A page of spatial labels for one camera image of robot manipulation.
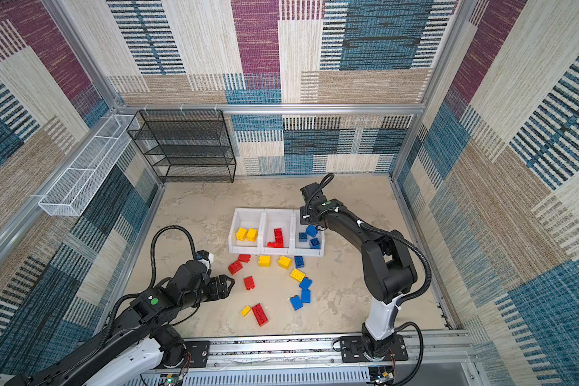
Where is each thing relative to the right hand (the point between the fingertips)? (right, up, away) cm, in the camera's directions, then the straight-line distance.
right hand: (316, 218), depth 95 cm
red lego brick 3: (-24, -23, -8) cm, 34 cm away
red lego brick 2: (-30, -18, -5) cm, 35 cm away
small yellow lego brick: (-25, -30, -14) cm, 41 cm away
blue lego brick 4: (-5, -26, -10) cm, 28 cm away
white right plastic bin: (-5, -11, -2) cm, 13 cm away
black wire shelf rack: (-57, +31, +15) cm, 67 cm away
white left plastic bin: (-28, -1, +8) cm, 29 cm away
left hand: (-30, -20, -16) cm, 39 cm away
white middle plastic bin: (-17, -1, +8) cm, 18 cm away
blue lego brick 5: (-8, -28, -11) cm, 31 cm away
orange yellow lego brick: (-25, -7, +2) cm, 26 cm away
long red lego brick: (-15, -10, +1) cm, 18 cm away
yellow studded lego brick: (-7, -20, -7) cm, 22 cm away
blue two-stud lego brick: (-7, -16, -3) cm, 18 cm away
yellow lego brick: (-29, -6, +2) cm, 30 cm away
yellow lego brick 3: (-12, -16, -4) cm, 21 cm away
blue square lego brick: (-5, -8, +3) cm, 10 cm away
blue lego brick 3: (-4, -23, -8) cm, 24 cm away
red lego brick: (-15, -8, +2) cm, 17 cm away
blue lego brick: (0, -10, -1) cm, 10 cm away
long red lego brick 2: (-20, -31, -14) cm, 40 cm away
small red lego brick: (-28, -15, -1) cm, 31 cm away
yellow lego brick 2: (-20, -16, -3) cm, 25 cm away
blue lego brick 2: (-1, -5, +5) cm, 7 cm away
